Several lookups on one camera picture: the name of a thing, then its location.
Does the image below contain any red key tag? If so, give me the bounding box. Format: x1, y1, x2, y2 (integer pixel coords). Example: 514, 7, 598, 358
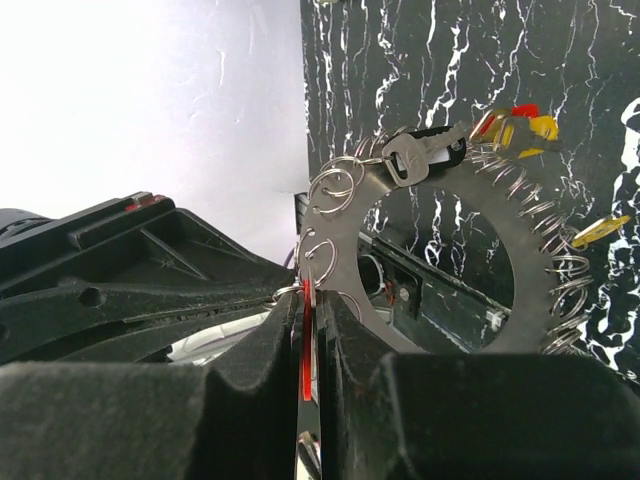
510, 103, 540, 118
294, 264, 324, 480

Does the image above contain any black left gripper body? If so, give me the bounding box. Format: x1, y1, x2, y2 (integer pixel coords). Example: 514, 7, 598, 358
1, 192, 175, 290

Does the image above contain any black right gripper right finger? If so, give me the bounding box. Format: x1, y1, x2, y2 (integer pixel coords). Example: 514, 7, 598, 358
316, 292, 639, 479

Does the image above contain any yellow key tag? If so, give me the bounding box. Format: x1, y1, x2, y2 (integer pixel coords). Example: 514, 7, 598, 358
469, 107, 562, 160
570, 215, 631, 249

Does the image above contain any black disc with keyrings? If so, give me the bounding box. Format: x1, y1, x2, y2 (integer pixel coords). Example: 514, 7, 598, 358
294, 127, 592, 354

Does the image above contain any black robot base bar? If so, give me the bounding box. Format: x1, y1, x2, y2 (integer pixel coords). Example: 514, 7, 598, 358
357, 231, 511, 353

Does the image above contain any silver key with black tag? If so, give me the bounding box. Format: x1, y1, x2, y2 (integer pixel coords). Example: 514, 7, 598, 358
382, 121, 469, 188

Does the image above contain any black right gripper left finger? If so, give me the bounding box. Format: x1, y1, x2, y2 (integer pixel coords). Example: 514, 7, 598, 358
1, 294, 301, 479

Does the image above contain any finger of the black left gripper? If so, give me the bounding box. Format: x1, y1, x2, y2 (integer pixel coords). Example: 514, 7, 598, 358
1, 270, 293, 364
1, 204, 280, 298

